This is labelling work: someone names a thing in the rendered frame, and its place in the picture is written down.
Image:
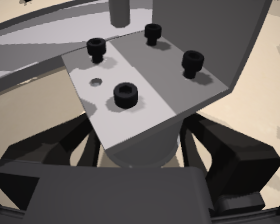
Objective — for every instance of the blue electric screwdriver body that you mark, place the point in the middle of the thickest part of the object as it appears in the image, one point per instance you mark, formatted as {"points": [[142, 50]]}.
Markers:
{"points": [[119, 13]]}

